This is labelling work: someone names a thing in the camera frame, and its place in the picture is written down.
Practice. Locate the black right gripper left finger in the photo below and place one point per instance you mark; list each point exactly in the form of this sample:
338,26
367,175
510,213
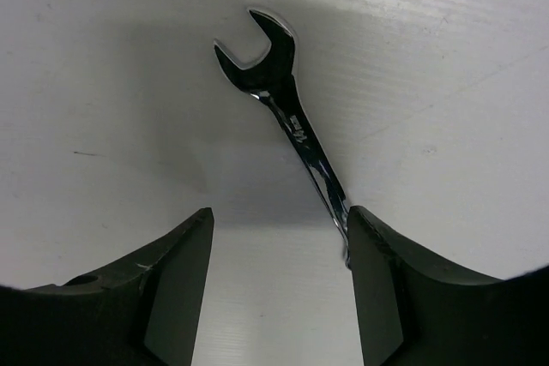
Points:
141,309

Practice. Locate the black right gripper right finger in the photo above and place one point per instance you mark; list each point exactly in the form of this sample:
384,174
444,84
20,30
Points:
415,307

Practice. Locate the silver wrench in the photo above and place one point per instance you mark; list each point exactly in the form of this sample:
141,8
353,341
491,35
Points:
272,80

